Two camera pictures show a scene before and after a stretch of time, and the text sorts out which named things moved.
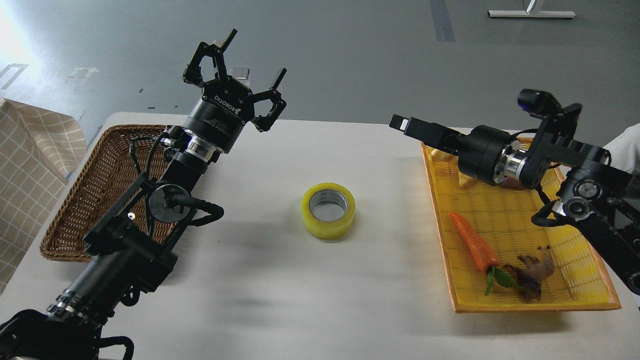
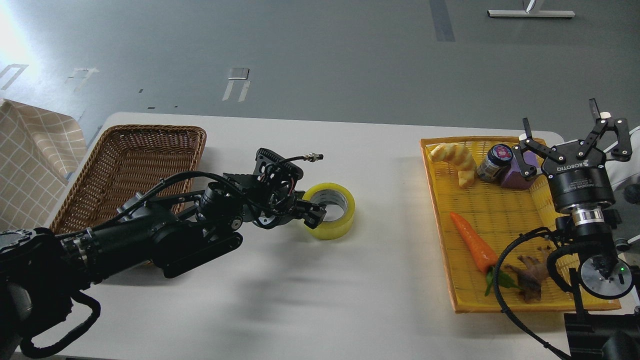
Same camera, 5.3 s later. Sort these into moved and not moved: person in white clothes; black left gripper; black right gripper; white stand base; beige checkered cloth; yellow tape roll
Moved: black right gripper; black left gripper
Not moved: beige checkered cloth; white stand base; person in white clothes; yellow tape roll
